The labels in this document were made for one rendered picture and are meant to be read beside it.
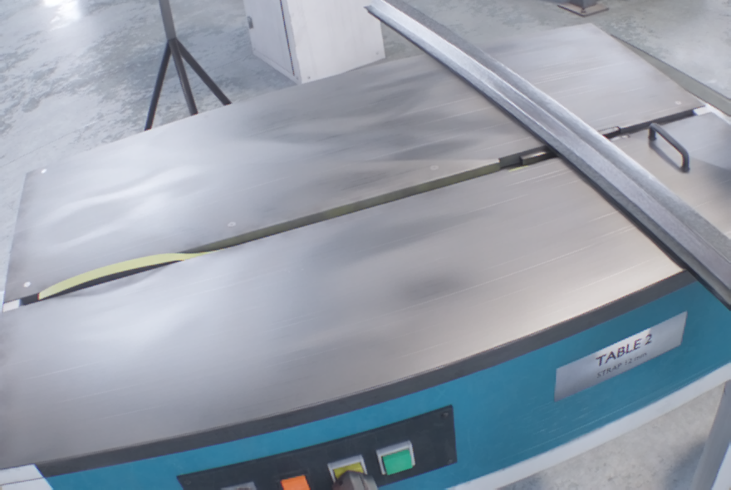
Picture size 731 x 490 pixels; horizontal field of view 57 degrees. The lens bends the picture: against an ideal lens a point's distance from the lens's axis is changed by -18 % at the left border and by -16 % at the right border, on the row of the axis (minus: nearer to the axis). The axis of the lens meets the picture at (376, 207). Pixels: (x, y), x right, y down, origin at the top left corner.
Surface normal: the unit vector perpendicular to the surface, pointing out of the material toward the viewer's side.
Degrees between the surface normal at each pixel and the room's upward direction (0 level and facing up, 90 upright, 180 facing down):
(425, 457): 90
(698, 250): 75
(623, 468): 0
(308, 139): 0
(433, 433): 90
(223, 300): 0
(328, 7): 90
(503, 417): 90
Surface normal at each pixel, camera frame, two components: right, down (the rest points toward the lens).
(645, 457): -0.14, -0.82
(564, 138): -0.92, 0.10
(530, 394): 0.29, 0.51
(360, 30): 0.51, 0.43
